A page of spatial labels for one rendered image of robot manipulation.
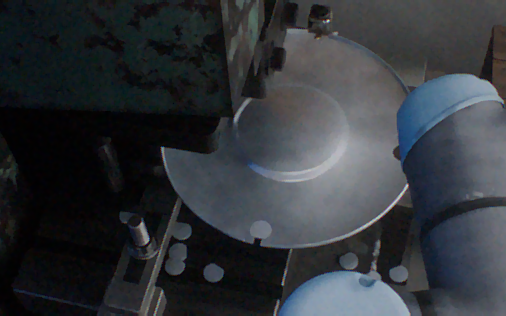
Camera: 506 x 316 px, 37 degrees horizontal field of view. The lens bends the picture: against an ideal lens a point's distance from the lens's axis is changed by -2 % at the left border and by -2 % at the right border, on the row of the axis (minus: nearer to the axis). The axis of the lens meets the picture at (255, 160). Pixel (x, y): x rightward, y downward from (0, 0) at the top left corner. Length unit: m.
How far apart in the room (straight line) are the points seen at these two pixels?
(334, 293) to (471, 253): 0.09
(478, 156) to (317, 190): 0.36
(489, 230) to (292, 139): 0.43
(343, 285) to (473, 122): 0.15
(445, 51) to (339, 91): 1.15
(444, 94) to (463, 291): 0.14
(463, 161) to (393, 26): 1.60
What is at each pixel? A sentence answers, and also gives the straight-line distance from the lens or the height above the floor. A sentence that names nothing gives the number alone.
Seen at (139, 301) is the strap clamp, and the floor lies 0.75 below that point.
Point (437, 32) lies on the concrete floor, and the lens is 2.08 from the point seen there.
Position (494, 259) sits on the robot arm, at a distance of 0.46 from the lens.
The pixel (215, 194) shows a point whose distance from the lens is 0.83.
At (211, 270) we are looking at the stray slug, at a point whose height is 0.71.
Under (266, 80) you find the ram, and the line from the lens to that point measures 0.74.
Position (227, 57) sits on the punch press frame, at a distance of 0.49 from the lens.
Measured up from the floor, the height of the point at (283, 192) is 0.78.
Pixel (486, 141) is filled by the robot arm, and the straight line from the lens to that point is 0.50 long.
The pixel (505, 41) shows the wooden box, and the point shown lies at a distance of 1.60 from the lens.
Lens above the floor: 1.49
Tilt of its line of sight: 56 degrees down
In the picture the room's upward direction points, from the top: 5 degrees counter-clockwise
